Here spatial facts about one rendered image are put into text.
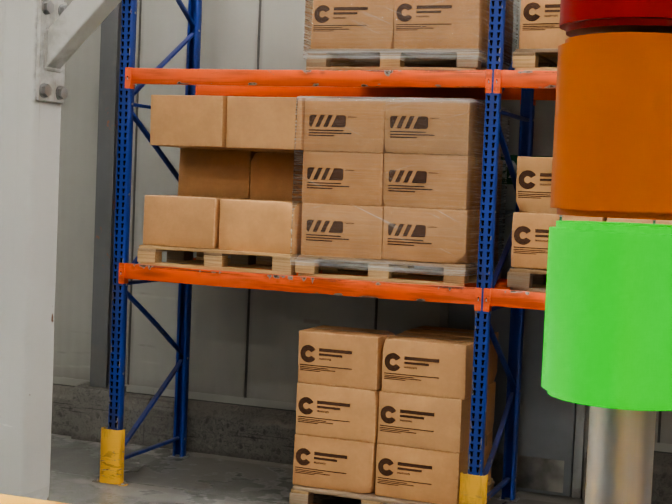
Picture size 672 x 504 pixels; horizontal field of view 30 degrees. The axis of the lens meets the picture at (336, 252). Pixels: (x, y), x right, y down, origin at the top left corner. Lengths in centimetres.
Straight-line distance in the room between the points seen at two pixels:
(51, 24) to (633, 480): 261
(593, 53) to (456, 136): 783
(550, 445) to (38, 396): 690
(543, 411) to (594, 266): 913
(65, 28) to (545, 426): 710
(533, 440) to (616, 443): 917
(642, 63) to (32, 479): 269
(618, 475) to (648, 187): 9
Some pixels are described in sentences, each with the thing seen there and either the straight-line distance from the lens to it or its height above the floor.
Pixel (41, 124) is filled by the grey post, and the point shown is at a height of 233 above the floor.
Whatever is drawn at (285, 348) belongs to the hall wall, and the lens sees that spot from 1014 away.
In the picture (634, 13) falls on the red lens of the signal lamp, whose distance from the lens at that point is 37.
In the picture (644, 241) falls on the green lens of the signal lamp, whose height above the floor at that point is 221.
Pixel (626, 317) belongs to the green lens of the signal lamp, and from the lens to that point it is 37.
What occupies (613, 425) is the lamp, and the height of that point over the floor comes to 215.
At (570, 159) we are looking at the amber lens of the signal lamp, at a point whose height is 223.
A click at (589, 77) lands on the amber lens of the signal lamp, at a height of 226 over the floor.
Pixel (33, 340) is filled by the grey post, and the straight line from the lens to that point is 292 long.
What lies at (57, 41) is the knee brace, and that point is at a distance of 289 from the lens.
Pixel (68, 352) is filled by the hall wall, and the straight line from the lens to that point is 1113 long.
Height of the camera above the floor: 222
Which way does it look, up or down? 3 degrees down
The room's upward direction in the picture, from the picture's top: 2 degrees clockwise
